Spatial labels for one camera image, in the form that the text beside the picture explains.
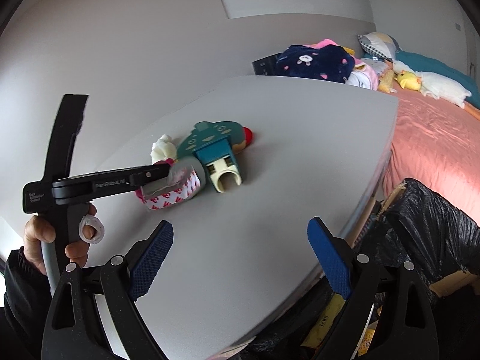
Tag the person's left forearm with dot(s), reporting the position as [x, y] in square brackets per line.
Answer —
[22, 292]

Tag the red round toy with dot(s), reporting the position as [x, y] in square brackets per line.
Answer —
[247, 135]

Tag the teal tree-shaped toy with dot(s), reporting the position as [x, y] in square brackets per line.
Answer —
[213, 135]

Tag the person's left hand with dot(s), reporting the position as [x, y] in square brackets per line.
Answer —
[35, 232]

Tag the white goose plush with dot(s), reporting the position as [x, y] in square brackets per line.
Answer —
[442, 87]

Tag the black box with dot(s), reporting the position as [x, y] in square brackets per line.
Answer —
[264, 65]

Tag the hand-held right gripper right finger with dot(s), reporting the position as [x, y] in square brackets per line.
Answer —
[332, 258]

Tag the pink fluffy cloth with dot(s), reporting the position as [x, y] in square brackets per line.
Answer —
[325, 43]

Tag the white and pink clothing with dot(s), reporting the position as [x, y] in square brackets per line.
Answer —
[363, 77]

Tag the red white tape roll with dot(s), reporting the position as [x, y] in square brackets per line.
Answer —
[168, 199]

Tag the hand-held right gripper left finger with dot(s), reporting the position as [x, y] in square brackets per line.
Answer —
[152, 262]

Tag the white squishy toy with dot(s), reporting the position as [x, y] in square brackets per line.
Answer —
[163, 150]

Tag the cardboard box bin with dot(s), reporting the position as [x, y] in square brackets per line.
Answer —
[453, 279]

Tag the checked patchwork pillow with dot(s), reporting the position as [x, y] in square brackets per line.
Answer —
[378, 45]

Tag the yellow striped cloth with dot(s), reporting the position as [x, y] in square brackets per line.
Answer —
[386, 82]

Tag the navy fleece blanket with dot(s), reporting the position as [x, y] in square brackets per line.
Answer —
[315, 63]

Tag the bed with pink sheet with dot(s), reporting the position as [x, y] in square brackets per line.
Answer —
[431, 142]

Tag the yellow duck plush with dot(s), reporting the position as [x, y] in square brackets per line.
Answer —
[408, 80]

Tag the teal pillow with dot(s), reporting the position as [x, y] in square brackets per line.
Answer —
[438, 67]

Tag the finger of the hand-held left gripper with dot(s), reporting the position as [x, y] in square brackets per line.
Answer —
[150, 174]

